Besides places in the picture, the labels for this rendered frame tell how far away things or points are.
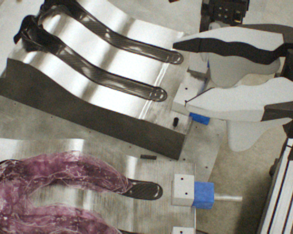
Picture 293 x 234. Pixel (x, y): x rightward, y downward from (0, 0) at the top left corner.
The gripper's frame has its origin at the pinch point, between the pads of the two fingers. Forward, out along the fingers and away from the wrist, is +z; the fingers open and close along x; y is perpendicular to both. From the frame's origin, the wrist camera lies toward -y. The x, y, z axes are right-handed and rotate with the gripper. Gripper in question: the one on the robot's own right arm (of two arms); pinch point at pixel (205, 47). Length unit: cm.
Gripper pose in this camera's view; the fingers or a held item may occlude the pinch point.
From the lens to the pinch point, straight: 120.2
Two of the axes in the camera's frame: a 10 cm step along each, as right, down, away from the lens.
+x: 3.2, -6.3, 7.0
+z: -0.3, 7.4, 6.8
